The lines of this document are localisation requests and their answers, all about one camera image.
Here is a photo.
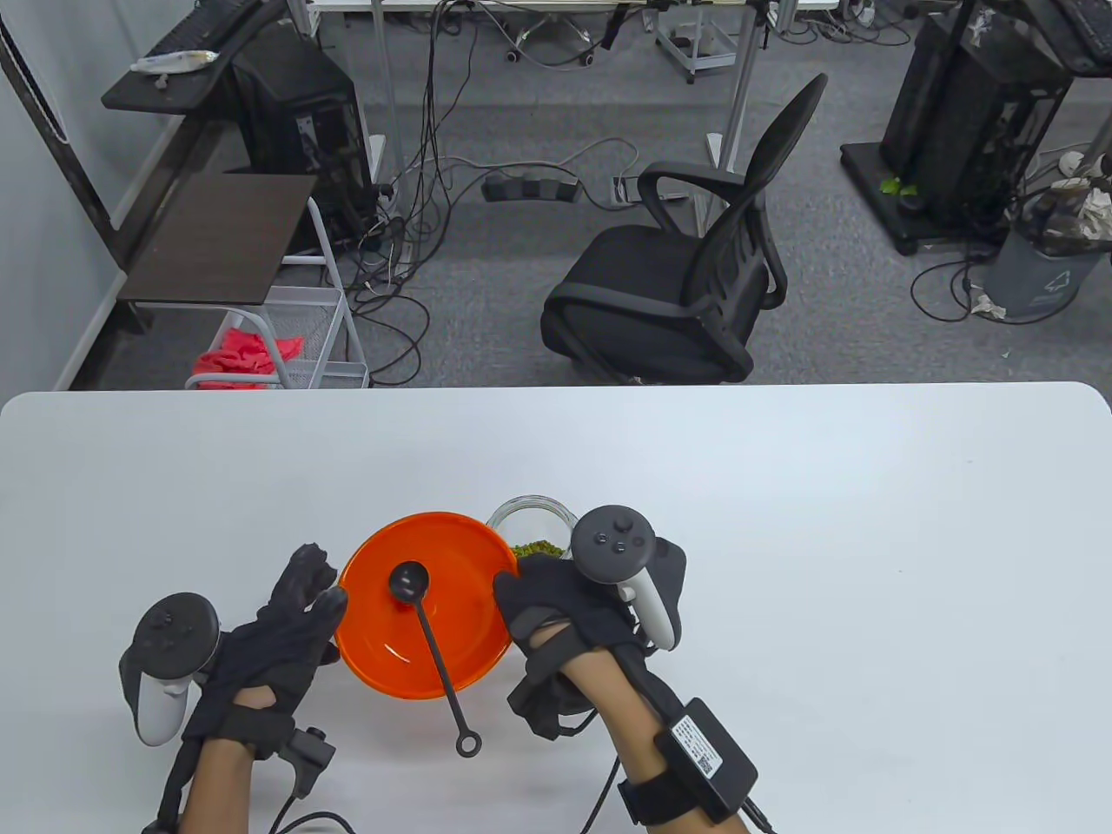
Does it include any person's right hand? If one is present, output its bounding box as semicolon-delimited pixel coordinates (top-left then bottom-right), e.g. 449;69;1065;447
493;554;644;677

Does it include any person's left hand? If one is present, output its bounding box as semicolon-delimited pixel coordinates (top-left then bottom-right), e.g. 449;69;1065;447
178;543;348;764

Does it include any orange bowl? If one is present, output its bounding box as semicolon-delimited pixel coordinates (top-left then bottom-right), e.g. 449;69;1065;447
334;512;522;701

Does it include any black measuring scoop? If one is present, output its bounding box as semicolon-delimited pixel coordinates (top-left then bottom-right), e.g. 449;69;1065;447
389;561;482;757

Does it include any person's left forearm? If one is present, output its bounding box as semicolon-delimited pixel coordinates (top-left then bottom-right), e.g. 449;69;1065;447
156;738;261;834

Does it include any person's right forearm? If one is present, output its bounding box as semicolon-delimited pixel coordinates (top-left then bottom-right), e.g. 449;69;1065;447
560;647;757;834

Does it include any black and white controller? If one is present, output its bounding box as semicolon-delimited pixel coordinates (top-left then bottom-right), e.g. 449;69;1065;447
571;506;687;652
119;592;222;748

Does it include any clear glass jar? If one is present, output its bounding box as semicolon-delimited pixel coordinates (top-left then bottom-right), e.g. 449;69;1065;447
485;495;581;566

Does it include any black box with white label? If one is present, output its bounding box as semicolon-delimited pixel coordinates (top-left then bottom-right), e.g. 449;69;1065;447
653;698;758;824

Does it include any red cloth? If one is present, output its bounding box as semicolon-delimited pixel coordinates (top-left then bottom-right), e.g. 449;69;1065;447
193;326;307;390

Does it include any black office chair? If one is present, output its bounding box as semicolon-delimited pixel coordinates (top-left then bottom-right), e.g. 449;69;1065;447
540;73;829;385

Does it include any black power strip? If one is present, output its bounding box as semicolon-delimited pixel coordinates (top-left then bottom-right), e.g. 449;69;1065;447
482;171;581;205

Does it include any dark wooden side table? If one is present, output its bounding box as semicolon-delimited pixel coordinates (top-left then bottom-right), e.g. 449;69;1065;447
117;172;318;307

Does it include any black rolling platform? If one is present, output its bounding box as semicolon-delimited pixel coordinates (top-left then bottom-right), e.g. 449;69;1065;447
840;142;1013;257

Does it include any black computer tower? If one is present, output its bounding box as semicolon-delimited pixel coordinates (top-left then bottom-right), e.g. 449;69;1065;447
879;0;1074;227
228;35;376;253

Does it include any white rolling stand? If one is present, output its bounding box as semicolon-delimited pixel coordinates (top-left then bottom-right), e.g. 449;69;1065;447
653;4;739;85

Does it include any black shelf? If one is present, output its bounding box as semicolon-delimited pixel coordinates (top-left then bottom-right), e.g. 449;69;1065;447
102;17;288;116
1016;0;1112;77

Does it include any grey trash bin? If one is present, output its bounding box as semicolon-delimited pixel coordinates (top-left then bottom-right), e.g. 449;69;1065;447
983;187;1112;318

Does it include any white packet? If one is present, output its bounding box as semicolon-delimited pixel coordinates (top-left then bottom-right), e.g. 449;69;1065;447
130;50;221;74

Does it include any black keyboard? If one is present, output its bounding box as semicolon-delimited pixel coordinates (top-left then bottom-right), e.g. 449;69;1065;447
148;0;261;55

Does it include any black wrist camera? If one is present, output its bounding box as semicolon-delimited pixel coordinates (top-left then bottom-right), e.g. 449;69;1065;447
278;728;338;798
506;669;602;741

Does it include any black cable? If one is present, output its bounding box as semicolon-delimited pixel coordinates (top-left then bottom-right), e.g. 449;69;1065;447
578;756;622;834
269;782;353;834

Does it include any black wrist strap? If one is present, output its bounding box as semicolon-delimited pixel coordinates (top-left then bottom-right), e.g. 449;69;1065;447
619;776;696;826

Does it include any white wire basket cart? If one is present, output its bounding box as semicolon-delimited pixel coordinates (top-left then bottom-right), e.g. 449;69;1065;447
184;195;372;390

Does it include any bundle of black cables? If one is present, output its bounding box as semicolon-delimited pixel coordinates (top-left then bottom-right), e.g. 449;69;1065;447
343;0;487;387

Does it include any black wall post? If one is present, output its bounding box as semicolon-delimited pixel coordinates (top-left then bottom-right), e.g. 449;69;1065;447
0;13;153;335

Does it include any white desk frame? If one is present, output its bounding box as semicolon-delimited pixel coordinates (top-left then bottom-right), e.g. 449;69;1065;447
287;0;839;235

